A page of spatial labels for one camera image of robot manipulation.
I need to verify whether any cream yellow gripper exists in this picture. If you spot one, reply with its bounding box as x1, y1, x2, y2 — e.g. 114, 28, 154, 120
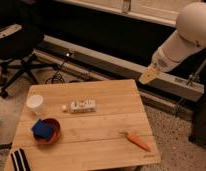
139, 64, 160, 84

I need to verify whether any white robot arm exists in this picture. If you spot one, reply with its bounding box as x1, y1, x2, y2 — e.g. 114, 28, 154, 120
139, 2, 206, 84

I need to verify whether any orange toy carrot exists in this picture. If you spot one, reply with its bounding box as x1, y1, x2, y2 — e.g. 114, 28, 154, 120
122, 132, 151, 152

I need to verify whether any wooden folding table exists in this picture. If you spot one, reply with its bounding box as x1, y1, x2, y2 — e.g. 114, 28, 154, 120
12, 80, 161, 171

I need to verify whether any clear plastic bottle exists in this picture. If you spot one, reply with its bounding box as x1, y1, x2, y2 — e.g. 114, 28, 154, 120
62, 99, 96, 114

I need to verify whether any red-brown bowl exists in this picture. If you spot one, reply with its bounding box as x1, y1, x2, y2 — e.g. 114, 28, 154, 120
31, 118, 61, 145

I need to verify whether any white paper cup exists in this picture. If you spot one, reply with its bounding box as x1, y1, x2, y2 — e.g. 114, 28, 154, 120
26, 95, 44, 115

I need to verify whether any blue sponge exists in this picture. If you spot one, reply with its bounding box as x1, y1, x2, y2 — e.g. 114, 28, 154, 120
31, 119, 54, 140

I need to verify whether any black office chair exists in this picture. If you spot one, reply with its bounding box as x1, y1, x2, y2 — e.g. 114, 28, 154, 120
0, 0, 58, 98

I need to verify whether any black white striped cloth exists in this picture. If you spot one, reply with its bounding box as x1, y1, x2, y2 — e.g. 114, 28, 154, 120
11, 148, 31, 171

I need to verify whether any grey metal floor rail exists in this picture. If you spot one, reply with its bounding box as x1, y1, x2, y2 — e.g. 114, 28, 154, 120
37, 36, 205, 102

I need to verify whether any black cable on floor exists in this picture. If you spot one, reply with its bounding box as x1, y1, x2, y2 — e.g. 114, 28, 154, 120
44, 50, 72, 85

